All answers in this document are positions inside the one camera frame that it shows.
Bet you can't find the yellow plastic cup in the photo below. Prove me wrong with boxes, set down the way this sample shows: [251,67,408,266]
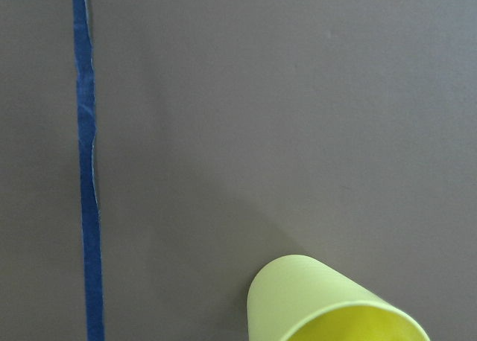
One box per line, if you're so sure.
[247,255,429,340]

